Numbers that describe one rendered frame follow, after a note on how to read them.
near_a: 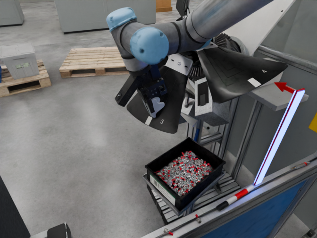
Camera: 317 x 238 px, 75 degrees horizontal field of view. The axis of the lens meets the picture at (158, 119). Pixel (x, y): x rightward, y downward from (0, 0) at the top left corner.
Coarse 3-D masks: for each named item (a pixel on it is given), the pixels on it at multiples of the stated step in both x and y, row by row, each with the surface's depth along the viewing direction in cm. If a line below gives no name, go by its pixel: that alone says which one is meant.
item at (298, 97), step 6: (300, 96) 45; (294, 102) 46; (294, 108) 47; (288, 114) 47; (288, 120) 49; (282, 126) 50; (282, 132) 51; (276, 138) 52; (276, 144) 54; (270, 156) 56; (270, 162) 58; (264, 168) 59; (264, 174) 61; (258, 180) 62
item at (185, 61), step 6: (174, 54) 77; (180, 54) 77; (168, 60) 77; (174, 60) 77; (180, 60) 77; (186, 60) 77; (168, 66) 77; (174, 66) 77; (180, 66) 77; (180, 72) 77; (186, 72) 77
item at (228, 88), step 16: (224, 48) 68; (208, 64) 61; (224, 64) 60; (240, 64) 59; (256, 64) 58; (272, 64) 57; (208, 80) 58; (224, 80) 56; (240, 80) 55; (224, 96) 54
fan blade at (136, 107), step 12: (168, 72) 77; (168, 84) 76; (180, 84) 76; (168, 96) 76; (180, 96) 76; (132, 108) 80; (144, 108) 78; (168, 108) 76; (180, 108) 75; (144, 120) 77; (156, 120) 76; (168, 120) 75; (168, 132) 74
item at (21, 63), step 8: (0, 48) 291; (8, 48) 292; (16, 48) 292; (24, 48) 292; (32, 48) 291; (0, 56) 266; (8, 56) 266; (16, 56) 268; (24, 56) 273; (32, 56) 279; (8, 64) 270; (16, 64) 275; (24, 64) 279; (32, 64) 285; (16, 72) 280; (24, 72) 285; (32, 72) 291
